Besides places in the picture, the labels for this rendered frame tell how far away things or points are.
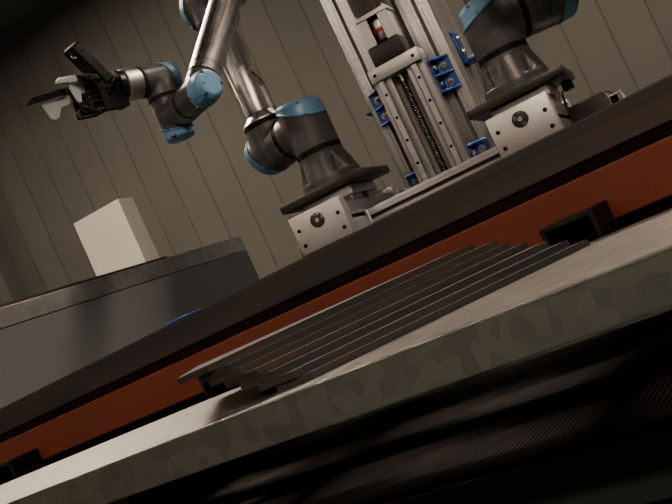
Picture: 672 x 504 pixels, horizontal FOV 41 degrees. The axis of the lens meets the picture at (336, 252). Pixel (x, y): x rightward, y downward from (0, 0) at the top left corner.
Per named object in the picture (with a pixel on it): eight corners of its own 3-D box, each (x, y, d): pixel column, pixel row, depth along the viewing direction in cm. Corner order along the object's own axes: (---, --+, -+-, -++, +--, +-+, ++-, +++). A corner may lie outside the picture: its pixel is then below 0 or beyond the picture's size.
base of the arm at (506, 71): (495, 107, 209) (478, 69, 209) (555, 77, 203) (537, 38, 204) (483, 105, 195) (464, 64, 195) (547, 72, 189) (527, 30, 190)
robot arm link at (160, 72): (189, 86, 212) (175, 53, 212) (151, 93, 204) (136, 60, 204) (174, 100, 217) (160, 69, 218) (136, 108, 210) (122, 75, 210)
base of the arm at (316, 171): (320, 196, 227) (304, 161, 227) (370, 171, 221) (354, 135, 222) (297, 200, 213) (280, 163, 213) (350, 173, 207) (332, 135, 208)
